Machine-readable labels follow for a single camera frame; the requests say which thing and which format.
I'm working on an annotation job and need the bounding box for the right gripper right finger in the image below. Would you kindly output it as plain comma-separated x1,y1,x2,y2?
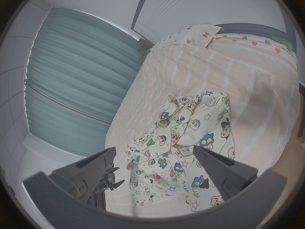
193,145,259,200

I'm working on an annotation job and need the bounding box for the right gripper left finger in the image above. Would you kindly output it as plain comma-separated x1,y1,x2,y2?
51,147,117,201

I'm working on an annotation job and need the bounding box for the white printed pyjama top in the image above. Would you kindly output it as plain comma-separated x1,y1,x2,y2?
125,90,236,212

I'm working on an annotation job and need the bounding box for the blue-green curtain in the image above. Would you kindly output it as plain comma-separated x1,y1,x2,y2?
24,7,144,158

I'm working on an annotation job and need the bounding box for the bed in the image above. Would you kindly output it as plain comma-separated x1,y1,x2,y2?
104,0,301,215

